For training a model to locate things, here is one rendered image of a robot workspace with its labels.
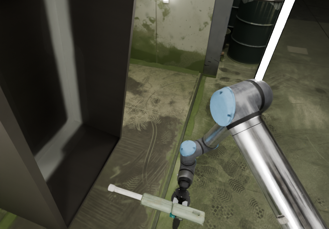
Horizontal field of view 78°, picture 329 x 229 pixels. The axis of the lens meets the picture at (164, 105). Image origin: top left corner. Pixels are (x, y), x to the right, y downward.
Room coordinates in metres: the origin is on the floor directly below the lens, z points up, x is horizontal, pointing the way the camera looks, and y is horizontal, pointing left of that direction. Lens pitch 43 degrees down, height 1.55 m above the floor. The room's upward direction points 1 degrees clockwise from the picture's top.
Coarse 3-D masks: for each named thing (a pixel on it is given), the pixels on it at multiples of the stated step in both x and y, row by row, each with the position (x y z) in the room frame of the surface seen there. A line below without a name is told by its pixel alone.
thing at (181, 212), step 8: (112, 184) 0.48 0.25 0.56; (120, 192) 0.44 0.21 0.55; (128, 192) 0.44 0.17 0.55; (144, 200) 0.40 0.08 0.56; (152, 200) 0.40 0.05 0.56; (160, 200) 0.41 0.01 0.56; (168, 200) 0.41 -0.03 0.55; (160, 208) 0.37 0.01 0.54; (168, 208) 0.37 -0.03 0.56; (176, 208) 0.37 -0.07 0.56; (184, 208) 0.37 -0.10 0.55; (192, 208) 0.37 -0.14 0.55; (176, 216) 0.35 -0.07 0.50; (184, 216) 0.34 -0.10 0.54; (192, 216) 0.34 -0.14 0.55; (200, 216) 0.34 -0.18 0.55; (176, 224) 0.35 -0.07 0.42; (200, 224) 0.32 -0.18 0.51
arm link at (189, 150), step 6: (186, 144) 0.70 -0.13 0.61; (192, 144) 0.69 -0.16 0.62; (198, 144) 0.70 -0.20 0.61; (180, 150) 0.67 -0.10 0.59; (186, 150) 0.65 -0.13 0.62; (192, 150) 0.65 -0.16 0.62; (198, 150) 0.67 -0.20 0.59; (180, 156) 0.66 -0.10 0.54; (186, 156) 0.64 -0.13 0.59; (192, 156) 0.64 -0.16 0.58; (186, 162) 0.63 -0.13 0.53; (192, 162) 0.63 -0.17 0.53
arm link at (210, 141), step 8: (256, 80) 0.56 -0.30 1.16; (264, 88) 0.53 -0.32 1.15; (264, 96) 0.50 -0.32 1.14; (272, 96) 0.53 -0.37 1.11; (264, 104) 0.50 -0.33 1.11; (216, 128) 0.66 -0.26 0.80; (224, 128) 0.62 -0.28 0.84; (208, 136) 0.69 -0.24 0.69; (216, 136) 0.65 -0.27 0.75; (224, 136) 0.63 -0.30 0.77; (200, 144) 0.70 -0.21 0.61; (208, 144) 0.68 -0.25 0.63; (216, 144) 0.67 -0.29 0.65
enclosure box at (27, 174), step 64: (0, 0) 0.67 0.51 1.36; (64, 0) 0.89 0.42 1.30; (128, 0) 0.82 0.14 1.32; (0, 64) 0.61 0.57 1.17; (64, 64) 0.91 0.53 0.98; (128, 64) 0.81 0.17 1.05; (0, 128) 0.24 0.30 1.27; (64, 128) 0.85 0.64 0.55; (0, 192) 0.31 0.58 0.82; (64, 192) 0.47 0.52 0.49
